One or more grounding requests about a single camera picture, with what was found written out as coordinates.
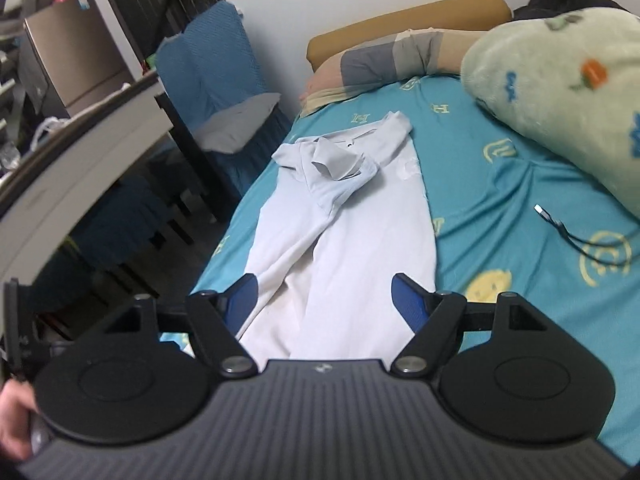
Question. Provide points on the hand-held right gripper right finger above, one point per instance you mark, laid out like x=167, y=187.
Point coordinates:
x=406, y=305

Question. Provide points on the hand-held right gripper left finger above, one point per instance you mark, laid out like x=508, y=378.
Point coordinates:
x=245, y=305

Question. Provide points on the white shirt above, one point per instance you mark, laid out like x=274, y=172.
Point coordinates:
x=350, y=230

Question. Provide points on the person's left hand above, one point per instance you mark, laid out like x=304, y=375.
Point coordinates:
x=15, y=420

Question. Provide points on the blue covered chair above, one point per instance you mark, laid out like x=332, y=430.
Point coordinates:
x=215, y=60
x=115, y=230

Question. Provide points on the bed with teal printed sheet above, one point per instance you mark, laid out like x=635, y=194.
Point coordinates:
x=500, y=200

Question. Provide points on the white table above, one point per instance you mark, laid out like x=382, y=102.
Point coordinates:
x=75, y=175

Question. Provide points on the grey seat cushion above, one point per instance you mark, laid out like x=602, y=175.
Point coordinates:
x=235, y=125

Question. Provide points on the white plastic bag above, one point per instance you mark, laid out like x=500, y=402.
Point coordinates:
x=47, y=132

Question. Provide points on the plaid pillow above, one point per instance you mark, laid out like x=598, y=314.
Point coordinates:
x=380, y=65

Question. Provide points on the grey hanging cloth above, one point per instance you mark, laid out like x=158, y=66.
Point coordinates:
x=32, y=70

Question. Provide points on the green fleece blanket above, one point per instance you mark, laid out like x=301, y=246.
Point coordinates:
x=565, y=90

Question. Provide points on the tan padded headboard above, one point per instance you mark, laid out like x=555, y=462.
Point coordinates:
x=400, y=22

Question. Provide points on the dark cloth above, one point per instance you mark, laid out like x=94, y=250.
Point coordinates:
x=565, y=0

